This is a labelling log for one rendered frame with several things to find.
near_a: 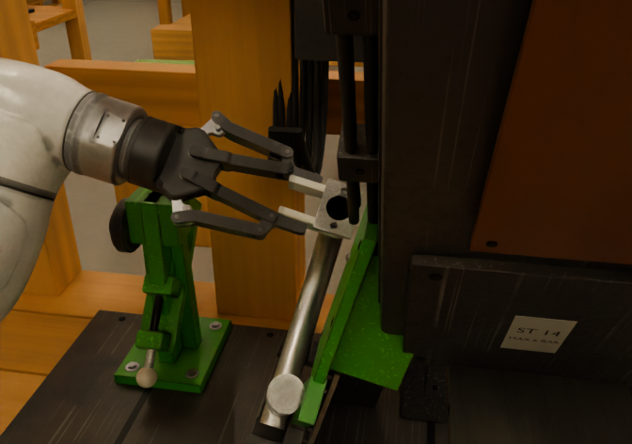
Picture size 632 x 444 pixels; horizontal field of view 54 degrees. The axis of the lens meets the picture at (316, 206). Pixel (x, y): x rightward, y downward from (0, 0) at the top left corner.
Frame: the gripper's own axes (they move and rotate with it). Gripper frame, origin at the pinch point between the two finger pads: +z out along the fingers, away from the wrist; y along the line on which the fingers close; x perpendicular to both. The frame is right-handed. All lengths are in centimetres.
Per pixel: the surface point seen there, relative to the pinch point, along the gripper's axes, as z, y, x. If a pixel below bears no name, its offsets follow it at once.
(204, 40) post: -22.1, 21.1, 13.2
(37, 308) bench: -42, -20, 48
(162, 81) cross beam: -30.2, 19.3, 27.3
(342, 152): 1.2, -1.0, -20.4
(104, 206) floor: -116, 36, 265
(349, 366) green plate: 8.0, -14.7, -2.2
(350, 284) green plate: 5.3, -8.4, -10.1
